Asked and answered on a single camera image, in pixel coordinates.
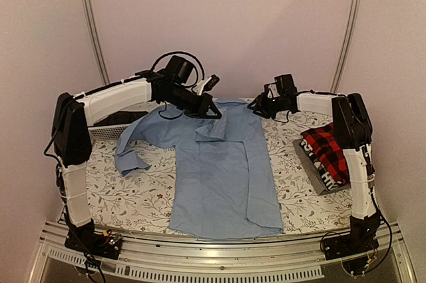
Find grey folded shirt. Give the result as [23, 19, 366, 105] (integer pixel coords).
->
[292, 139, 351, 196]

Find white plastic basket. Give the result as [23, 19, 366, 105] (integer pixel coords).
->
[88, 124, 130, 141]

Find aluminium post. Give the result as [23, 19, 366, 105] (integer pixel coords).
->
[81, 0, 110, 85]
[330, 0, 361, 93]

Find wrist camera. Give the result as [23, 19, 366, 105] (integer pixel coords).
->
[264, 83, 280, 99]
[191, 75, 220, 95]

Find left aluminium post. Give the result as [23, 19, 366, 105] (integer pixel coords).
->
[81, 0, 110, 85]

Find aluminium front rail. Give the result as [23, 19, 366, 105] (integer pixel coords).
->
[29, 221, 419, 282]

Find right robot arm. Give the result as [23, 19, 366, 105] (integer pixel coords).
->
[248, 74, 380, 254]

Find right aluminium post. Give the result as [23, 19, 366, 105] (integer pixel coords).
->
[330, 0, 361, 93]

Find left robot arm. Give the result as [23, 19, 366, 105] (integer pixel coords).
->
[43, 51, 222, 252]

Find dark shirt in basket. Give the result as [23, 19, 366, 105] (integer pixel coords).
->
[94, 111, 148, 127]

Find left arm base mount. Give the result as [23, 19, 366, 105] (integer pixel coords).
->
[65, 221, 122, 260]

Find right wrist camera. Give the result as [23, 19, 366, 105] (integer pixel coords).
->
[264, 83, 280, 99]

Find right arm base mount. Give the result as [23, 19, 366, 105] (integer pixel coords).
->
[320, 212, 380, 276]

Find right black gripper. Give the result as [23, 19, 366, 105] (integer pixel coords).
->
[248, 92, 286, 119]

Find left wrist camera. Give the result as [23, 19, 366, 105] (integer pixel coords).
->
[191, 75, 220, 95]

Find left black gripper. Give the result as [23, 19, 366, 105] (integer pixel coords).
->
[163, 84, 222, 119]

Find red black plaid shirt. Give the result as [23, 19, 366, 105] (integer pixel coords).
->
[301, 123, 349, 186]

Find light blue long sleeve shirt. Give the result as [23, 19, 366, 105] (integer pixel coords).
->
[114, 99, 284, 240]

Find black shirt white letters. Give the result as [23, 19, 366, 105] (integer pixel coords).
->
[295, 139, 343, 195]

